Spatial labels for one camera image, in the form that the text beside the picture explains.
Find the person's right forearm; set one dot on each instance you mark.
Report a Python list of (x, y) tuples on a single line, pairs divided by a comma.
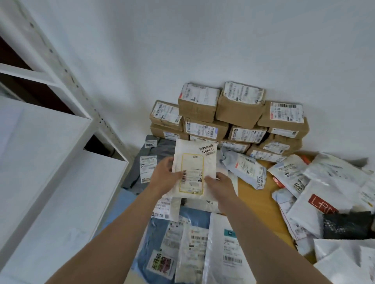
[(272, 251)]

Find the black bubble mailer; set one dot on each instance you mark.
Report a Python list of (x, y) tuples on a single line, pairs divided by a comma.
[(345, 225)]

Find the white mailer teal label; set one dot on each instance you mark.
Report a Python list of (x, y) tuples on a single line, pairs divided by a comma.
[(231, 248)]

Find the white metal shelf rack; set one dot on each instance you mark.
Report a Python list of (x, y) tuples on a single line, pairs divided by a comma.
[(44, 161)]

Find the blue plastic mailer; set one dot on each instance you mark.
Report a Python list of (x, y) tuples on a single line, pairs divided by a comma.
[(155, 234)]

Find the white pouch wide barcode label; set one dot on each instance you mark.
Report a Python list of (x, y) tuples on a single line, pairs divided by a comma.
[(165, 209)]

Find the white pouch yellow framed label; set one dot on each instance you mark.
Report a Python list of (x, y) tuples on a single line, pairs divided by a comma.
[(193, 166)]

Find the pile of white mailers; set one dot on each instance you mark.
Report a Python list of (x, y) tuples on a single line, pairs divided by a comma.
[(322, 175)]

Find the person's left forearm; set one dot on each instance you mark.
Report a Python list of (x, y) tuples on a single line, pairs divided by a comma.
[(111, 242)]

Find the person's left hand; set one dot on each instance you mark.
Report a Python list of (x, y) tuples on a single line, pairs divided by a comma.
[(162, 178)]

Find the grey poly mailer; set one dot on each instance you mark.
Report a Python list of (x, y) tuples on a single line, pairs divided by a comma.
[(137, 178)]

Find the INS BAHA cardboard box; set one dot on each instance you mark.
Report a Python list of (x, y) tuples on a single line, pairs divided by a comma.
[(158, 133)]

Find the brown box white barcode label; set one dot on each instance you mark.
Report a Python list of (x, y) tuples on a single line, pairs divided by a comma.
[(284, 112)]

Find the tall brown box double label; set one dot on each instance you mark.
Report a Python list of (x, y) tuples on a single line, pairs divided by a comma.
[(205, 139)]

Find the brown box large label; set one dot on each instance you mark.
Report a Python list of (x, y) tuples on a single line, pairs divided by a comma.
[(164, 112)]

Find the wooden table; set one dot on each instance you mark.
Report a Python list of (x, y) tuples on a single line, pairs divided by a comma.
[(257, 202)]

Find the smooth light blue mailer package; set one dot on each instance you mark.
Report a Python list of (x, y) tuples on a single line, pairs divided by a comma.
[(123, 204)]

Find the stack of cardboard boxes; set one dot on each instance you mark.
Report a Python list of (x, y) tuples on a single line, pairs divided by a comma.
[(240, 108)]

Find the person's right hand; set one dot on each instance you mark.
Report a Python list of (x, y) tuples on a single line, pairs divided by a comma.
[(225, 191)]

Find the light blue-grey soft parcel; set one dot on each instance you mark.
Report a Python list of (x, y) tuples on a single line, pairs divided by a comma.
[(246, 169)]

